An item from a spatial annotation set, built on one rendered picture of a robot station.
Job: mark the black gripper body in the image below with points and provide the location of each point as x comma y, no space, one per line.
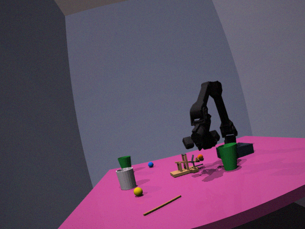
189,143

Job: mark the white cylindrical cup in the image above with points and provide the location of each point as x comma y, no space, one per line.
126,178

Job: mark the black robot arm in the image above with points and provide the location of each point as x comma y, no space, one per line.
200,110

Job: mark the yellow ball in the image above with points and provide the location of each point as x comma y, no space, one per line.
138,191

